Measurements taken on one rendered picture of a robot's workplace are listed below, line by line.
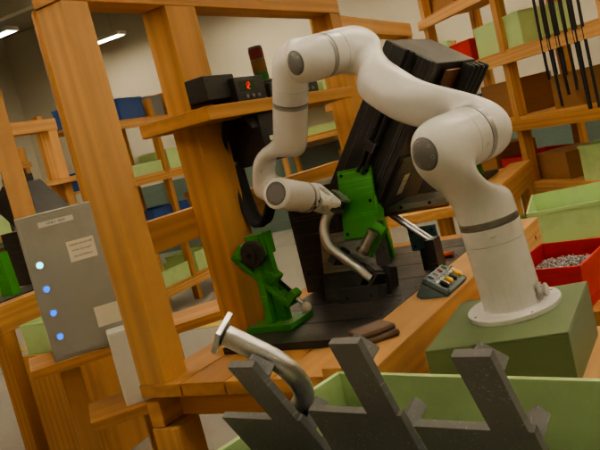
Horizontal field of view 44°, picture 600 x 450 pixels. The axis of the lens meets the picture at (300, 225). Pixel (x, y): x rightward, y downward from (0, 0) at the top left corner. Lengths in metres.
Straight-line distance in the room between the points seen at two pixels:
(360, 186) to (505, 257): 0.81
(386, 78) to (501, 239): 0.41
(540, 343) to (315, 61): 0.74
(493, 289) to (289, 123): 0.67
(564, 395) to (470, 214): 0.46
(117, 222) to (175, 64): 0.54
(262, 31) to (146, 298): 10.63
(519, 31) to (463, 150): 3.89
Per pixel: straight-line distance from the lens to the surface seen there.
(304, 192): 1.99
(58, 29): 1.95
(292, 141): 1.89
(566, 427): 1.22
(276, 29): 12.29
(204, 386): 1.88
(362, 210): 2.22
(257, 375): 1.00
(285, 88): 1.84
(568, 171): 5.20
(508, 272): 1.52
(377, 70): 1.61
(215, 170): 2.21
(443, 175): 1.45
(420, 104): 1.57
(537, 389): 1.21
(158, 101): 8.39
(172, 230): 2.16
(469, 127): 1.46
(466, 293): 2.12
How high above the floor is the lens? 1.39
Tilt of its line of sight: 6 degrees down
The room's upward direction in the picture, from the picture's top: 14 degrees counter-clockwise
